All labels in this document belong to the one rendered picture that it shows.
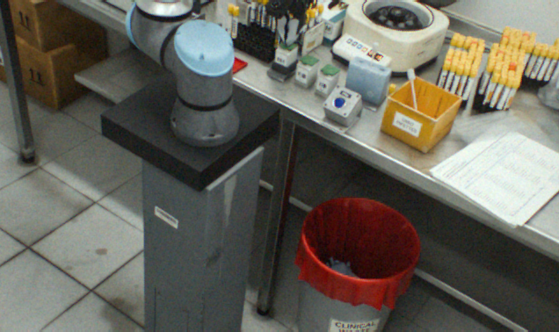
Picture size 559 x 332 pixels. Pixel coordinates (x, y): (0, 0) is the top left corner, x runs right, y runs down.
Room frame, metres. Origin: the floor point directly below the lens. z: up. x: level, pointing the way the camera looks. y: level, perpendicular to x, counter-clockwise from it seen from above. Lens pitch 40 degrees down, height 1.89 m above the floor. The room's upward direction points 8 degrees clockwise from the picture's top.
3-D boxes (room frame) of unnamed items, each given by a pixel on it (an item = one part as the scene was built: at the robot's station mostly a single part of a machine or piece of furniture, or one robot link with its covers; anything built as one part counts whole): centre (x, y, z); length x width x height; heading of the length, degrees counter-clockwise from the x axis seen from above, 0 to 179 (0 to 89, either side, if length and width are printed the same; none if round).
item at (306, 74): (1.57, -0.04, 0.91); 0.05 x 0.04 x 0.07; 150
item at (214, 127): (1.23, 0.18, 0.99); 0.15 x 0.15 x 0.10
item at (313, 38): (1.79, 0.04, 0.91); 0.20 x 0.10 x 0.07; 60
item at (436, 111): (1.42, -0.32, 0.92); 0.13 x 0.13 x 0.10; 57
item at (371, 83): (1.53, -0.19, 0.92); 0.10 x 0.07 x 0.10; 66
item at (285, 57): (1.60, 0.02, 0.92); 0.05 x 0.04 x 0.06; 152
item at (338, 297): (1.47, -0.27, 0.22); 0.38 x 0.37 x 0.44; 60
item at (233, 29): (1.71, 0.12, 0.93); 0.17 x 0.09 x 0.11; 60
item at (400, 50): (1.77, -0.25, 0.94); 0.30 x 0.24 x 0.12; 141
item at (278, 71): (1.60, 0.02, 0.89); 0.09 x 0.05 x 0.04; 152
